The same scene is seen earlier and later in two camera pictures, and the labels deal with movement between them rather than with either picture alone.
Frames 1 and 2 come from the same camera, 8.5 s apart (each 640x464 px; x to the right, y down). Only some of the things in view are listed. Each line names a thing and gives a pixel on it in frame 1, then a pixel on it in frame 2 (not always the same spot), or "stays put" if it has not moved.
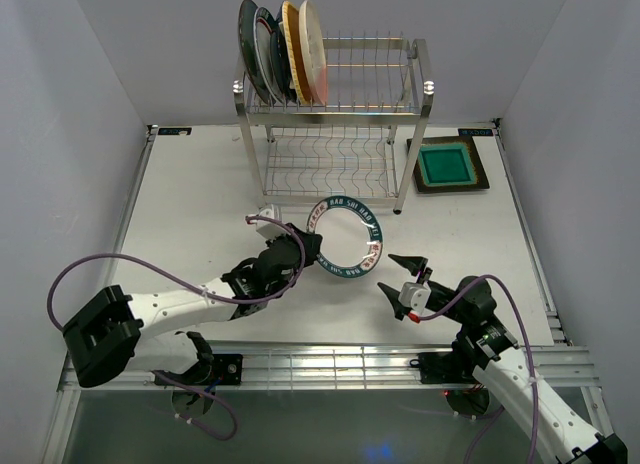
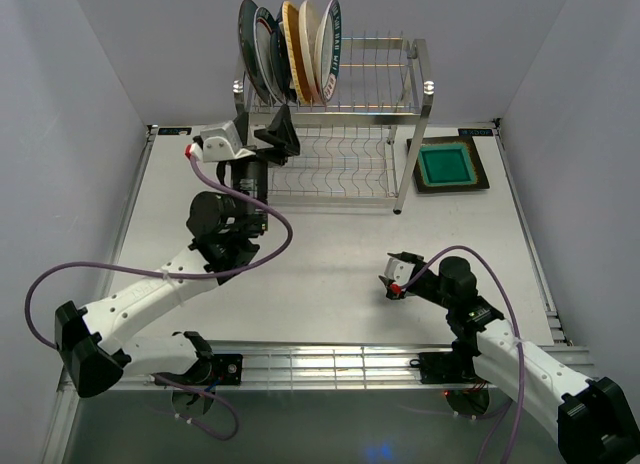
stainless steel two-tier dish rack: [358, 143] stays put
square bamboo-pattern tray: [292, 35] stays put
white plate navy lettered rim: [352, 237] to [327, 48]
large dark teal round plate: [246, 21] stays put
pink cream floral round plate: [313, 51] stays put
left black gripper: [308, 243] to [281, 132]
